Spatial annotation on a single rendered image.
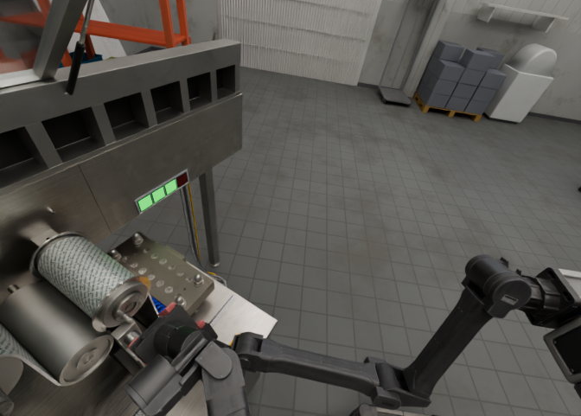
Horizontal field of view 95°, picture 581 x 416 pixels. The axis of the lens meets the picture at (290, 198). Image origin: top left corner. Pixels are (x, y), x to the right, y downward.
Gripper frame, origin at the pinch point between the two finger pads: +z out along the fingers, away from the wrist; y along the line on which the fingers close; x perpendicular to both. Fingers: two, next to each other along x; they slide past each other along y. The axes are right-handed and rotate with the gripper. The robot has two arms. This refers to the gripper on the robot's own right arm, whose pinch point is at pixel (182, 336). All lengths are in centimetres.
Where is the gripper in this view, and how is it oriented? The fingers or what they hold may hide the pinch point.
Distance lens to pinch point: 96.1
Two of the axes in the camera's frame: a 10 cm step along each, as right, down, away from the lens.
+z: -8.1, 0.2, 5.9
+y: 4.9, -5.3, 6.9
